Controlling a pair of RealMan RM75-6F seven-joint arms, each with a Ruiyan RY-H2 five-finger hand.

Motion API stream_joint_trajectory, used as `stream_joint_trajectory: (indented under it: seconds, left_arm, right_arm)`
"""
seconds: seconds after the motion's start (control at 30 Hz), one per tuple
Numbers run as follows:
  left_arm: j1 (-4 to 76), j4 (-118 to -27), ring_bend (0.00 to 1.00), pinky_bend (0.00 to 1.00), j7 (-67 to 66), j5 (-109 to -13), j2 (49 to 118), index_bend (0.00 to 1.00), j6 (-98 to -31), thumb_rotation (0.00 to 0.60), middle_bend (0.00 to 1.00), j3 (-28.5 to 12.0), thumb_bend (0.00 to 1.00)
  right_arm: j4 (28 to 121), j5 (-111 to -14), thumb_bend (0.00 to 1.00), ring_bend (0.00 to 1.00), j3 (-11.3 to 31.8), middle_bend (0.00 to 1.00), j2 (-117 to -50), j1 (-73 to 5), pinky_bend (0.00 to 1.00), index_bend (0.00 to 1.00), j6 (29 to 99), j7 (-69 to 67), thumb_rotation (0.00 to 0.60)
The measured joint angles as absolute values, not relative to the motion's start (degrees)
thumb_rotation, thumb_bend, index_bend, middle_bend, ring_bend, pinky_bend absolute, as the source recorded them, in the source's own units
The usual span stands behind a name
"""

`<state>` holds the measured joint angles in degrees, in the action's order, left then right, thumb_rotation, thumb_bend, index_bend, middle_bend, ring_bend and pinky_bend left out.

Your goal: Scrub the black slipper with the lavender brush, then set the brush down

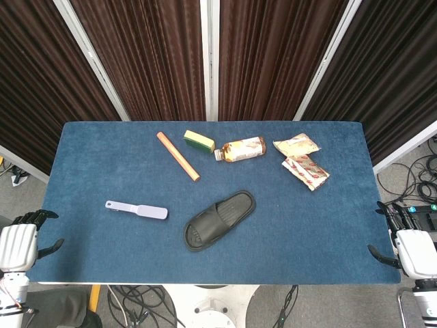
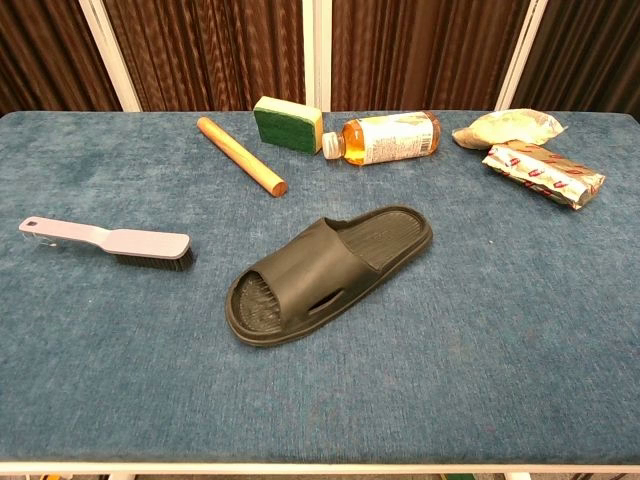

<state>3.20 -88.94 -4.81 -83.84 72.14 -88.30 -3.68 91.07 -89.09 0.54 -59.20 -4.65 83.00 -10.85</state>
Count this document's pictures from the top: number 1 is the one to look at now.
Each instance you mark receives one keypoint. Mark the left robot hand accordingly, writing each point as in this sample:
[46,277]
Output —
[17,244]

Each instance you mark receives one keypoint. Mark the black slipper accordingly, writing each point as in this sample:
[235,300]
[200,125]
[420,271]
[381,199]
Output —
[218,220]

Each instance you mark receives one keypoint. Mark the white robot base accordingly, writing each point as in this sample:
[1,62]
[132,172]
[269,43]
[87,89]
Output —
[211,304]

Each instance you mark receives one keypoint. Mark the yellow green sponge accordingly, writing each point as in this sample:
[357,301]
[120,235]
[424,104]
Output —
[199,140]

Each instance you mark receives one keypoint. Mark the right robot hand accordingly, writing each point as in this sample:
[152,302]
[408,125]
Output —
[411,251]

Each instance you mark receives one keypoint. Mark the red printed snack packet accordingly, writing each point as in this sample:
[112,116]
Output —
[305,171]

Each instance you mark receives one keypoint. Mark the beige snack packet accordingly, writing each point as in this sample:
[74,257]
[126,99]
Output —
[297,145]

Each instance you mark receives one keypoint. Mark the brown tea bottle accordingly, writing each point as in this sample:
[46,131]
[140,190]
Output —
[240,149]

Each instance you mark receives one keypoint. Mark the orange wooden stick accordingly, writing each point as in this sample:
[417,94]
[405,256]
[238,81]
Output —
[177,156]

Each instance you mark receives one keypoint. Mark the lavender brush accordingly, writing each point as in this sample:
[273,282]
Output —
[138,209]

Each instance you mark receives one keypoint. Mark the yellow floor tape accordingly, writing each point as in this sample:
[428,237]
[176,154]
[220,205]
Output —
[94,298]

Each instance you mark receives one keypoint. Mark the brown pleated curtain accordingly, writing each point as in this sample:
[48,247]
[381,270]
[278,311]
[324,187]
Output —
[150,58]

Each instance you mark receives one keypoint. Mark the white partition frame post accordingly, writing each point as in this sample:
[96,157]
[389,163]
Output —
[209,58]

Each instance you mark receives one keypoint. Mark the blue table cloth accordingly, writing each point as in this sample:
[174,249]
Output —
[211,205]

